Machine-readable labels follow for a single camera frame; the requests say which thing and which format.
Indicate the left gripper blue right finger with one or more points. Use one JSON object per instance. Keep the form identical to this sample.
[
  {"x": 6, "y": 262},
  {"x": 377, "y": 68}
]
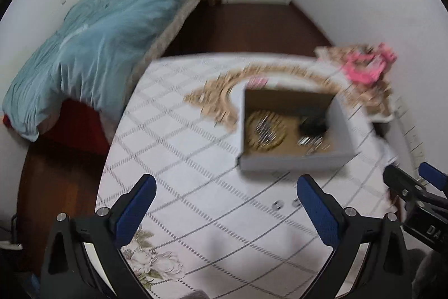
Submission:
[{"x": 321, "y": 208}]

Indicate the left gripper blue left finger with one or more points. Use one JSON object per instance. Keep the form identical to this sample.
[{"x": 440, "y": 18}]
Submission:
[{"x": 130, "y": 209}]

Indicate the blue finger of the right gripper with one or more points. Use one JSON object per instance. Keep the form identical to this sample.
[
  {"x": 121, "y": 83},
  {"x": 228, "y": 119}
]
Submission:
[
  {"x": 402, "y": 184},
  {"x": 433, "y": 176}
]

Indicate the black wristband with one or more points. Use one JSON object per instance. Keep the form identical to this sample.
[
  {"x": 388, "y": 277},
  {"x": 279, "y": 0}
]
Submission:
[{"x": 312, "y": 121}]

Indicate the checkered folded mat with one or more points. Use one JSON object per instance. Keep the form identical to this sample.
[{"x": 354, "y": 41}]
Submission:
[{"x": 376, "y": 99}]

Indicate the patterned white tablecloth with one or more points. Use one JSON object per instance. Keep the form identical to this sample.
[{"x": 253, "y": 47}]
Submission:
[{"x": 211, "y": 226}]

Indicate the white cardboard box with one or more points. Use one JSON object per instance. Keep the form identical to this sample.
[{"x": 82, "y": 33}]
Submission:
[{"x": 270, "y": 140}]

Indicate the pink panther plush toy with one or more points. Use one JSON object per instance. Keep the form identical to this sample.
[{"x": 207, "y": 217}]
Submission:
[{"x": 367, "y": 65}]

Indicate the bed with patterned mattress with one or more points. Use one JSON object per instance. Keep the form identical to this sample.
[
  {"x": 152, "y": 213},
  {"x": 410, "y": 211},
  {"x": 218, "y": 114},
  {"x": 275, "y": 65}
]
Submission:
[{"x": 168, "y": 32}]

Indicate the teal duvet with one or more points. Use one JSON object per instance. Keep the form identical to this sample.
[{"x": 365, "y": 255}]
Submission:
[{"x": 94, "y": 46}]

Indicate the white wall power strip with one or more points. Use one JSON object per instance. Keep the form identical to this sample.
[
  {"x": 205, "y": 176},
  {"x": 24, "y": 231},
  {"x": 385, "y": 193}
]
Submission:
[{"x": 410, "y": 132}]

